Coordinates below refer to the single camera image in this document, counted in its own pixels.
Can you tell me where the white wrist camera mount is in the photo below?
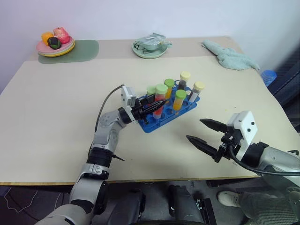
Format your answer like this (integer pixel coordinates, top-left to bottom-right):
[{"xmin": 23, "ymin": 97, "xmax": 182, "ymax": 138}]
[
  {"xmin": 226, "ymin": 110, "xmax": 258, "ymax": 162},
  {"xmin": 120, "ymin": 85, "xmax": 139, "ymax": 123}
]

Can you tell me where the blue bottle cap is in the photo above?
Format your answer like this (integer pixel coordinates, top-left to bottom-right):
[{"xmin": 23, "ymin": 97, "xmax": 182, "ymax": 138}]
[{"xmin": 260, "ymin": 69, "xmax": 278, "ymax": 88}]

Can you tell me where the blue test tube rack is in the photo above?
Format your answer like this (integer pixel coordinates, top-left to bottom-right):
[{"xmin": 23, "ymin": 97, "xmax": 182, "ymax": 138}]
[{"xmin": 136, "ymin": 79, "xmax": 202, "ymax": 134}]

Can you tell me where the orange tube lime cap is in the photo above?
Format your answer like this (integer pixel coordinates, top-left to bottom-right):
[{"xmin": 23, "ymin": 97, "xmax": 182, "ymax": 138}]
[{"xmin": 164, "ymin": 79, "xmax": 175, "ymax": 100}]

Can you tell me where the green placemat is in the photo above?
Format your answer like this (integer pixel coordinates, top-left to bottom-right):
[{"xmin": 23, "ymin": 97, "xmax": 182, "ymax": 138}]
[{"xmin": 38, "ymin": 39, "xmax": 100, "ymax": 64}]

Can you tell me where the black metal bracket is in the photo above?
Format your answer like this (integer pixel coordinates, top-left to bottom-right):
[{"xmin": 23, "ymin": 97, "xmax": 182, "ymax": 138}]
[{"xmin": 196, "ymin": 198, "xmax": 217, "ymax": 225}]

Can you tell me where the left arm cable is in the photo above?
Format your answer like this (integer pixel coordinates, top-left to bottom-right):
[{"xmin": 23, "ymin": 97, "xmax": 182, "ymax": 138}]
[{"xmin": 94, "ymin": 84, "xmax": 125, "ymax": 136}]

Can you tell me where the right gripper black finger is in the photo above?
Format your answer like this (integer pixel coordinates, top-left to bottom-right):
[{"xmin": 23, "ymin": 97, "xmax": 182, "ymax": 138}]
[
  {"xmin": 199, "ymin": 118, "xmax": 228, "ymax": 135},
  {"xmin": 186, "ymin": 135, "xmax": 222, "ymax": 164}
]

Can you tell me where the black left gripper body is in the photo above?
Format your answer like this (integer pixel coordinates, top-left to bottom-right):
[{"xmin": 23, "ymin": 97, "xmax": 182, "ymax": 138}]
[{"xmin": 133, "ymin": 98, "xmax": 152, "ymax": 125}]

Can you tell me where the orange tube green cap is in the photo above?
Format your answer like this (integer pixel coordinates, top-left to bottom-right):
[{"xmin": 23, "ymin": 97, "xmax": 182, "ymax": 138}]
[{"xmin": 172, "ymin": 90, "xmax": 188, "ymax": 111}]

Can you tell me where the toy pink apple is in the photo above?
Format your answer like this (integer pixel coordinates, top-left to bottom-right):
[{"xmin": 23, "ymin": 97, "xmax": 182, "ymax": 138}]
[{"xmin": 53, "ymin": 27, "xmax": 70, "ymax": 45}]

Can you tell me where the toy dark purple fruit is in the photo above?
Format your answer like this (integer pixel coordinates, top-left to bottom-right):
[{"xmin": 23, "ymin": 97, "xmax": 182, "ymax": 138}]
[{"xmin": 47, "ymin": 37, "xmax": 62, "ymax": 50}]

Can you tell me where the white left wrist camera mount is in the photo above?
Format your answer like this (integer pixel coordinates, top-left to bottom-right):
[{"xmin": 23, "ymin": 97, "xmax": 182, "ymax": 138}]
[{"xmin": 120, "ymin": 85, "xmax": 139, "ymax": 123}]

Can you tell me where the clear plastic bag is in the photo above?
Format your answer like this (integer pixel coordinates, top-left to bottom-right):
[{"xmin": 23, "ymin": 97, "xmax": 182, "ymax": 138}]
[{"xmin": 135, "ymin": 32, "xmax": 174, "ymax": 49}]

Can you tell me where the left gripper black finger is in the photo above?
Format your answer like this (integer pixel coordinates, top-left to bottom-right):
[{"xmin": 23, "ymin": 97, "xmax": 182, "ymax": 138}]
[
  {"xmin": 140, "ymin": 94, "xmax": 157, "ymax": 106},
  {"xmin": 144, "ymin": 100, "xmax": 168, "ymax": 115}
]

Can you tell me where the black chair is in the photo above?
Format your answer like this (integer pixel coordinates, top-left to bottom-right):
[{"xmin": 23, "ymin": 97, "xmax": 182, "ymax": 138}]
[{"xmin": 266, "ymin": 50, "xmax": 300, "ymax": 132}]

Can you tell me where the pink plate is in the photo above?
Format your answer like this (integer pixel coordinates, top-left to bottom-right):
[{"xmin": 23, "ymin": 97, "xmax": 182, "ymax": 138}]
[{"xmin": 36, "ymin": 36, "xmax": 75, "ymax": 54}]

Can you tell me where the toy orange fruit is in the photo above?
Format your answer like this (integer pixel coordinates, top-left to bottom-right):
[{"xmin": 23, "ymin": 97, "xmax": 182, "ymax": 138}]
[{"xmin": 41, "ymin": 31, "xmax": 54, "ymax": 44}]

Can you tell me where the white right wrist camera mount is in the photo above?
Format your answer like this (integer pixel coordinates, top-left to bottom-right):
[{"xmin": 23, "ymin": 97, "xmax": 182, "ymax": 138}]
[{"xmin": 226, "ymin": 110, "xmax": 258, "ymax": 162}]

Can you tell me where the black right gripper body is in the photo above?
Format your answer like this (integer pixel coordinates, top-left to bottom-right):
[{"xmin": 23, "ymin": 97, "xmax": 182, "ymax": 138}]
[{"xmin": 219, "ymin": 126, "xmax": 243, "ymax": 162}]

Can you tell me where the grey green trouser leg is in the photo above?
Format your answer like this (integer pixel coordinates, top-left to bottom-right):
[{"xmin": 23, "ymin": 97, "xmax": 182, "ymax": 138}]
[{"xmin": 239, "ymin": 185, "xmax": 300, "ymax": 225}]

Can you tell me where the white shoe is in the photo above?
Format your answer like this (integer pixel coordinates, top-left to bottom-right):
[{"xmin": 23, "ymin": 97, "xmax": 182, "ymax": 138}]
[{"xmin": 217, "ymin": 190, "xmax": 244, "ymax": 208}]

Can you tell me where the yellow plate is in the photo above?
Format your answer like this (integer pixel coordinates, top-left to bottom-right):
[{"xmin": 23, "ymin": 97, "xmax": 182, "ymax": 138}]
[{"xmin": 38, "ymin": 42, "xmax": 76, "ymax": 58}]

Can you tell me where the light green towel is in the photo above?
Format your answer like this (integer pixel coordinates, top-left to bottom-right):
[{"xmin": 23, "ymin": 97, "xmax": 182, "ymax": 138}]
[{"xmin": 202, "ymin": 39, "xmax": 261, "ymax": 72}]

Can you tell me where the light green plate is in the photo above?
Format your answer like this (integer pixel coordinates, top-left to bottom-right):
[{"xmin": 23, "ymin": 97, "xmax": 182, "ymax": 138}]
[{"xmin": 131, "ymin": 39, "xmax": 168, "ymax": 59}]

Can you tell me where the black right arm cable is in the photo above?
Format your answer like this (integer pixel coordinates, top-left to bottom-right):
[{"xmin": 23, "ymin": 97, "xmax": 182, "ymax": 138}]
[{"xmin": 227, "ymin": 143, "xmax": 300, "ymax": 176}]

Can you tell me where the dark rounded shape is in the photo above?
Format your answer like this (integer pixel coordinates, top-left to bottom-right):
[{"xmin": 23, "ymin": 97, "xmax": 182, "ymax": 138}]
[
  {"xmin": 168, "ymin": 184, "xmax": 200, "ymax": 225},
  {"xmin": 93, "ymin": 187, "xmax": 146, "ymax": 225}
]

